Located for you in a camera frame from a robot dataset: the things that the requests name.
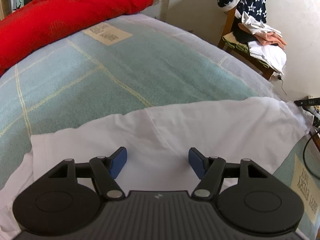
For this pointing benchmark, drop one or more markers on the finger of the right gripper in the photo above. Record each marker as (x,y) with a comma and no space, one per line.
(308,102)

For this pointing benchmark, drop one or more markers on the red quilt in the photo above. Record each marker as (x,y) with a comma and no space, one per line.
(42,22)

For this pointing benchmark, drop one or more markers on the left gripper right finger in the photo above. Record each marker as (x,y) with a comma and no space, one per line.
(209,170)

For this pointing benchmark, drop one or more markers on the white t-shirt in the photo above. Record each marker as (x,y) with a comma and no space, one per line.
(158,140)

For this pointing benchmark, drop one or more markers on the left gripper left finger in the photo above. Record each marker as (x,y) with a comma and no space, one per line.
(104,173)

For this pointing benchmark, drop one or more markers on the teal plaid bed blanket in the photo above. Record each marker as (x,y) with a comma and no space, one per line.
(124,65)

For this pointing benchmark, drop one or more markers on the pile of folded clothes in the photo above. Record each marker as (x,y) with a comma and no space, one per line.
(265,43)

